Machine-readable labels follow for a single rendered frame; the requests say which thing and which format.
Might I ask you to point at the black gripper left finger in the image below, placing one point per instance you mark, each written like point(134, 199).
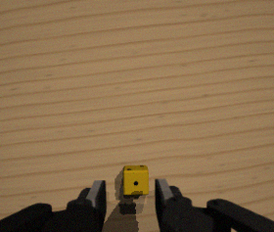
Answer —
point(40, 217)

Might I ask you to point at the yellow die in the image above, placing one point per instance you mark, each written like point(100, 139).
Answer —
point(135, 180)

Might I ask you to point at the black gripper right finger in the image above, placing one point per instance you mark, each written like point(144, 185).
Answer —
point(219, 215)

